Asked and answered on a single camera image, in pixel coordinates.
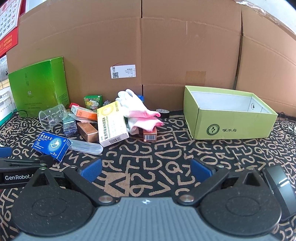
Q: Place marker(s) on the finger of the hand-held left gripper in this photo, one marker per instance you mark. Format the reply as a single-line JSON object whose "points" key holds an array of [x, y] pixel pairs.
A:
{"points": [[25, 163], [5, 152]]}

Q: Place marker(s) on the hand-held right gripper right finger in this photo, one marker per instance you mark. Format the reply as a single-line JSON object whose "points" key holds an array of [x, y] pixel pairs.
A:
{"points": [[201, 168]]}

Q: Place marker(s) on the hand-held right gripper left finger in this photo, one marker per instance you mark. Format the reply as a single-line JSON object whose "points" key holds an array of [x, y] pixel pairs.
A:
{"points": [[91, 169]]}

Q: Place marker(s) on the clear plastic tube case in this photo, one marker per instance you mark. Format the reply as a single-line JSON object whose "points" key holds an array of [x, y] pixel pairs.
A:
{"points": [[86, 146]]}

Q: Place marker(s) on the blue medicine box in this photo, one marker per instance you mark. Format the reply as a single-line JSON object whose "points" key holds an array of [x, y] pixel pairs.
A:
{"points": [[52, 144]]}

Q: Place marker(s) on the copper coloured box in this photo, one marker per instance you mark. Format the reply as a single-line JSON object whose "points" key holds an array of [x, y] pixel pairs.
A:
{"points": [[87, 132]]}

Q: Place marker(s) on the dark transparent plastic box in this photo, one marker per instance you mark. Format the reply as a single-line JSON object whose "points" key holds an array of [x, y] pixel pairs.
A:
{"points": [[69, 126]]}

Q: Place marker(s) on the yellow and white medicine box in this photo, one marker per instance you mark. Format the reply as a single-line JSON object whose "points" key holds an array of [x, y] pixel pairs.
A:
{"points": [[112, 125]]}

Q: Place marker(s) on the light green box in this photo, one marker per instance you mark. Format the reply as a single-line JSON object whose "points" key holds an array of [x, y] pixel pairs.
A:
{"points": [[231, 126]]}

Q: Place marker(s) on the clear plastic cup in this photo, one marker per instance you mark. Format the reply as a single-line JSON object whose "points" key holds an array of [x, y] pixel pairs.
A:
{"points": [[52, 115]]}

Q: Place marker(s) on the orange medicine box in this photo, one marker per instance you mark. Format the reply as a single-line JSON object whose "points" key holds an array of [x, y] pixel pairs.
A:
{"points": [[84, 112]]}

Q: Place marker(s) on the black letter-patterned tablecloth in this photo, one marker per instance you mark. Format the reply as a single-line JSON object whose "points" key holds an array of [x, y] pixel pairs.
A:
{"points": [[150, 162]]}

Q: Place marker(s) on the small orange barcode box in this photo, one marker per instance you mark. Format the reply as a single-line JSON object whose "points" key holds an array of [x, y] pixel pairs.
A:
{"points": [[149, 135]]}

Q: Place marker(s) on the small green printed box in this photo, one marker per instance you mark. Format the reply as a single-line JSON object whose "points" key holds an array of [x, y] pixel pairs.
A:
{"points": [[93, 102]]}

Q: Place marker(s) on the metal scouring pad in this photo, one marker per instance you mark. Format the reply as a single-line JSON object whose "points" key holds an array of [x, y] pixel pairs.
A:
{"points": [[107, 103]]}

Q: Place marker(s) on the black tape roll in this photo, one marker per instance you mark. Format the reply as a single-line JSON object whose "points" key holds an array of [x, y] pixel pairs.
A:
{"points": [[163, 112]]}

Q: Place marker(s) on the white pink-cuffed glove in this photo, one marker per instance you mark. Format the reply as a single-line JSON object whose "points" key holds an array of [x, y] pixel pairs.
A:
{"points": [[145, 124], [133, 104]]}

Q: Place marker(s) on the tall glossy green box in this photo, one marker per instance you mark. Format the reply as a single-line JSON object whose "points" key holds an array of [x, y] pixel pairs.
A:
{"points": [[34, 85]]}

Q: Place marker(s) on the black smartphone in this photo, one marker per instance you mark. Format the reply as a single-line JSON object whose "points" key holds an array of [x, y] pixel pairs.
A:
{"points": [[278, 185]]}

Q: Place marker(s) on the small blue object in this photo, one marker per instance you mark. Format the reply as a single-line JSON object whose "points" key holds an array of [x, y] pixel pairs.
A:
{"points": [[140, 97]]}

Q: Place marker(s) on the white shipping label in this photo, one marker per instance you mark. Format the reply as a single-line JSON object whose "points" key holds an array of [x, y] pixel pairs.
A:
{"points": [[123, 71]]}

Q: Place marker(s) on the large brown cardboard box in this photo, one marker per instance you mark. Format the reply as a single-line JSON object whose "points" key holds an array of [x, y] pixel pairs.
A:
{"points": [[92, 34]]}

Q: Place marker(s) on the red wall calendar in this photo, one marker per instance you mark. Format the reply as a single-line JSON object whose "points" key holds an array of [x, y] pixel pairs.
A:
{"points": [[9, 25]]}

